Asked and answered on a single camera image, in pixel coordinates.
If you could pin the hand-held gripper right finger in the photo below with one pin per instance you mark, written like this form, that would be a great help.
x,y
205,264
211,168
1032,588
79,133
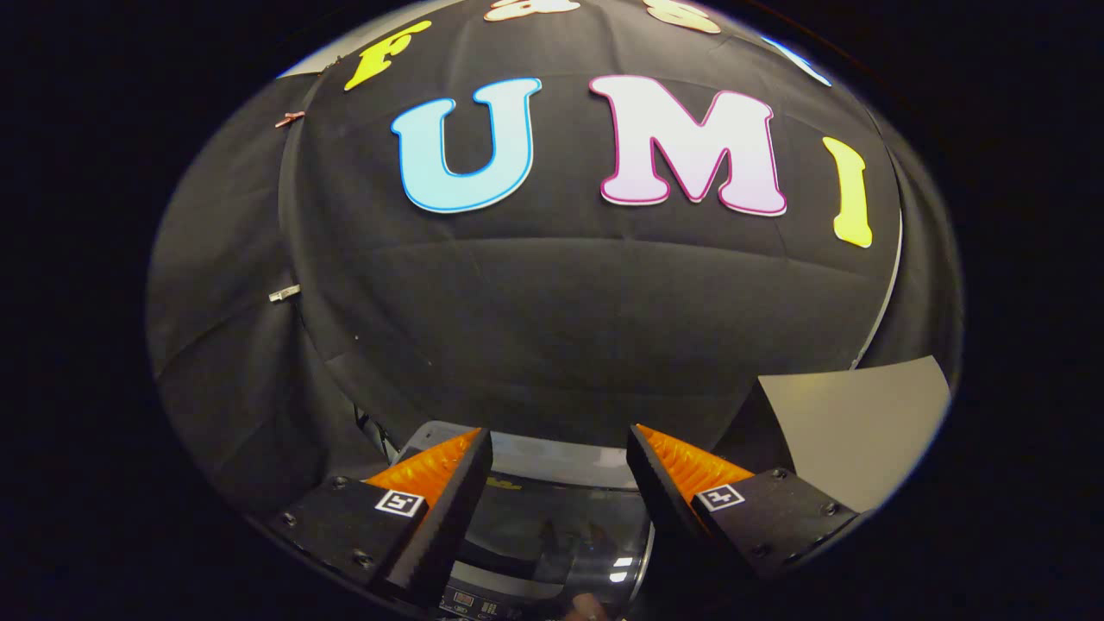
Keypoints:
x,y
664,500

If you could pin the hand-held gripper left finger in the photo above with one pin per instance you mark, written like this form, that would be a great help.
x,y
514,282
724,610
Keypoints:
x,y
444,526

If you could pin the washing machine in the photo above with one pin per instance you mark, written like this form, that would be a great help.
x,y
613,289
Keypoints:
x,y
470,601

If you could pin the black backdrop cloth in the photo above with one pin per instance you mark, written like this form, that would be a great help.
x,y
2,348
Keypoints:
x,y
552,302

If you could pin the silver clip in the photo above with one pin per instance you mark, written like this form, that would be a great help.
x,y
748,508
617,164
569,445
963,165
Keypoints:
x,y
284,293

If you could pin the pink clip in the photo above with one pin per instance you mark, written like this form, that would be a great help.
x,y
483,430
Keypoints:
x,y
289,118

